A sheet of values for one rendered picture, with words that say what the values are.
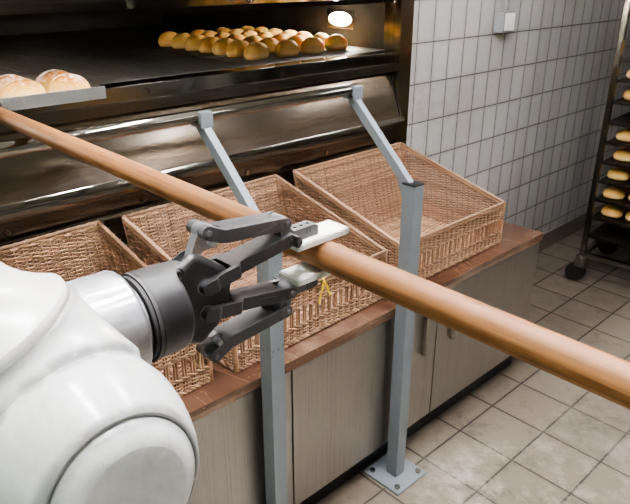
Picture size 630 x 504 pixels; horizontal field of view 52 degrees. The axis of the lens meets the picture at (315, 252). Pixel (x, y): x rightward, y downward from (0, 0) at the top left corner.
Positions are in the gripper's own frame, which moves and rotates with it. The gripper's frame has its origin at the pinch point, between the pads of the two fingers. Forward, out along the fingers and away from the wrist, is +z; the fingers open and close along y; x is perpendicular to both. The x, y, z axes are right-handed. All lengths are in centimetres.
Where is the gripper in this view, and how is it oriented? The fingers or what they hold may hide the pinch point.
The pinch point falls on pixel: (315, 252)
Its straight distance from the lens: 64.7
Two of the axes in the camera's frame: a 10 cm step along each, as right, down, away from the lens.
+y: -0.1, 9.2, 4.0
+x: 6.9, 2.9, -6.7
